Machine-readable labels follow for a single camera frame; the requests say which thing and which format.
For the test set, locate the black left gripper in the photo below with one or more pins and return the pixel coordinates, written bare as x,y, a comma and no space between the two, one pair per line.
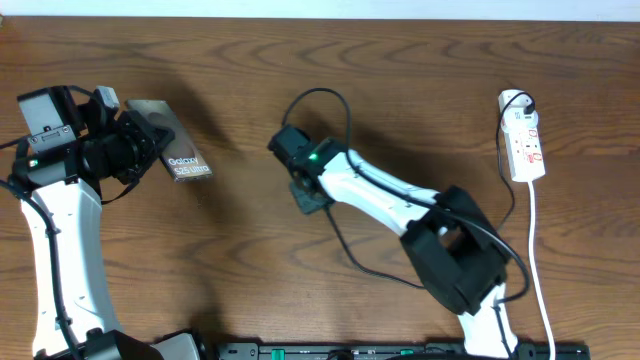
151,141

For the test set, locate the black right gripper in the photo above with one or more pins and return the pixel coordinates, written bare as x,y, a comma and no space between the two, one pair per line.
306,204

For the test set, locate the Samsung Galaxy smartphone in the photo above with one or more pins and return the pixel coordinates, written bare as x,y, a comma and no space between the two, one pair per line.
180,157

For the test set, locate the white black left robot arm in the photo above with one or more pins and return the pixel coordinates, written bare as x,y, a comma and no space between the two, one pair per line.
76,139

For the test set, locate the white power strip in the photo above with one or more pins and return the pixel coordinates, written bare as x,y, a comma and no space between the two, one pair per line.
519,125

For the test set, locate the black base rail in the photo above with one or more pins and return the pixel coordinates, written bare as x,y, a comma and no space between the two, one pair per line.
433,350

